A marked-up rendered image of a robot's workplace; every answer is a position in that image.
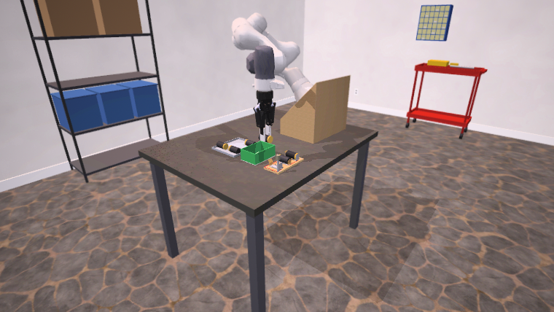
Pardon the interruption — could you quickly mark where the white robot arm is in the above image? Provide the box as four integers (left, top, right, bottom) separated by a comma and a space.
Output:
232, 13, 313, 102

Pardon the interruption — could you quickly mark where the green open box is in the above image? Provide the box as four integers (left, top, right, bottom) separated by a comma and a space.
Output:
241, 141, 276, 165

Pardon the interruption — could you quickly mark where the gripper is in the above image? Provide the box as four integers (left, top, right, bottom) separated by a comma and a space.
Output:
253, 90, 276, 141

